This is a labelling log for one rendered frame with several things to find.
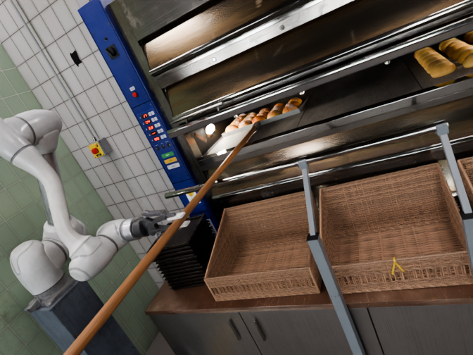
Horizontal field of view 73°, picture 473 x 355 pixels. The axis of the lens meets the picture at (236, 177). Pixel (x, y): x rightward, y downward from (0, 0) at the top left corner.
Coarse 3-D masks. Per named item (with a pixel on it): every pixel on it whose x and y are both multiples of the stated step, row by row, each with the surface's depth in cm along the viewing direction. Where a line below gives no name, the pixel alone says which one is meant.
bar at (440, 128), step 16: (416, 128) 109; (432, 128) 106; (352, 144) 119; (368, 144) 116; (448, 144) 104; (304, 160) 126; (320, 160) 125; (448, 160) 103; (240, 176) 140; (256, 176) 138; (304, 176) 126; (176, 192) 156; (464, 192) 98; (464, 208) 97; (464, 224) 95; (320, 240) 118; (320, 256) 118; (320, 272) 121; (336, 288) 123; (336, 304) 127; (352, 320) 132; (352, 336) 132
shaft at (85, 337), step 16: (240, 144) 172; (192, 208) 123; (176, 224) 113; (160, 240) 105; (144, 256) 99; (128, 288) 89; (112, 304) 84; (96, 320) 80; (80, 336) 76; (80, 352) 74
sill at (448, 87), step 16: (464, 80) 129; (400, 96) 143; (416, 96) 137; (432, 96) 135; (352, 112) 151; (368, 112) 146; (384, 112) 144; (304, 128) 160; (320, 128) 157; (256, 144) 172; (272, 144) 169; (208, 160) 187
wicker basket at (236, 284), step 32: (224, 224) 189; (256, 224) 189; (288, 224) 181; (224, 256) 181; (256, 256) 184; (288, 256) 172; (224, 288) 171; (256, 288) 152; (288, 288) 146; (320, 288) 143
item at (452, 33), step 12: (468, 24) 109; (444, 36) 112; (408, 48) 117; (420, 48) 116; (372, 60) 123; (384, 60) 121; (348, 72) 127; (312, 84) 134; (276, 96) 141; (240, 108) 149; (252, 108) 147; (216, 120) 156; (180, 132) 166
